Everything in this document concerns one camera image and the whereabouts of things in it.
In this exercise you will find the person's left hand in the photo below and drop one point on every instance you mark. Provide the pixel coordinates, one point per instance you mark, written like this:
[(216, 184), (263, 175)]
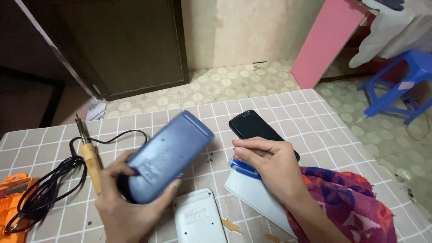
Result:
[(121, 216)]

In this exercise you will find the person's right hand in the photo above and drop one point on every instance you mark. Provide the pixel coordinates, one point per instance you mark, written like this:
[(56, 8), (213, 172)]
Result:
[(276, 168)]

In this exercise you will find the person's right fingers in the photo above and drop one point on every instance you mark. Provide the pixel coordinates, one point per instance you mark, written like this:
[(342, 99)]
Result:
[(249, 148)]

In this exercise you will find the white device with blue part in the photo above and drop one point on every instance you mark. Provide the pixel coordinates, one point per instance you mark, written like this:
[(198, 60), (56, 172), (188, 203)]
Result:
[(253, 195)]

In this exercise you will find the blue grey plastic device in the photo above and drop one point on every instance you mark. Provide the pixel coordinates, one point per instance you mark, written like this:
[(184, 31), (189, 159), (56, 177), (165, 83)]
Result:
[(168, 152)]

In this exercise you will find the black smartphone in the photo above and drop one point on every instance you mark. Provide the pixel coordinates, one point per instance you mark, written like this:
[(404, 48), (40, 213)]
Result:
[(251, 126)]

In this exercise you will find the grid pattern table cover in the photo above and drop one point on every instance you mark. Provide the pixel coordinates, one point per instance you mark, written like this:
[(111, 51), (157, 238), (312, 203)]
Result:
[(303, 114)]

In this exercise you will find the white calculator back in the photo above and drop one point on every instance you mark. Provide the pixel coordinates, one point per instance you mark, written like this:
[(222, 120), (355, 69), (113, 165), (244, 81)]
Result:
[(199, 219)]

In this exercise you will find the purple red patterned cloth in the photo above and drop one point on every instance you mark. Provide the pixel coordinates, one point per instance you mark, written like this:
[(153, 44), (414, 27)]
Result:
[(347, 202)]

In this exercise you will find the pink board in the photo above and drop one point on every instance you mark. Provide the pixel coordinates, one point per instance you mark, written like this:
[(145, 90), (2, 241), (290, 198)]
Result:
[(324, 44)]

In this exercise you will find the dark brown cabinet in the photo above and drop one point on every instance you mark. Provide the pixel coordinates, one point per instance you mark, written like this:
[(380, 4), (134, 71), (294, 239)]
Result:
[(121, 47)]

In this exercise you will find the blue plastic stool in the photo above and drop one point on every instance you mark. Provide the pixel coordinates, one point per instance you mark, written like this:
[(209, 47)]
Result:
[(415, 72)]

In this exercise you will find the white cloth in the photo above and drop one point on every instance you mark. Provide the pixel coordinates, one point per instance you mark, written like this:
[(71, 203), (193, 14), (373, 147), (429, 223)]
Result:
[(395, 30)]

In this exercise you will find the orange plastic tool case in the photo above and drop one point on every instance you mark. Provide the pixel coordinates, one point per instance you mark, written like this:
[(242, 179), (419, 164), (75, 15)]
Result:
[(11, 206)]

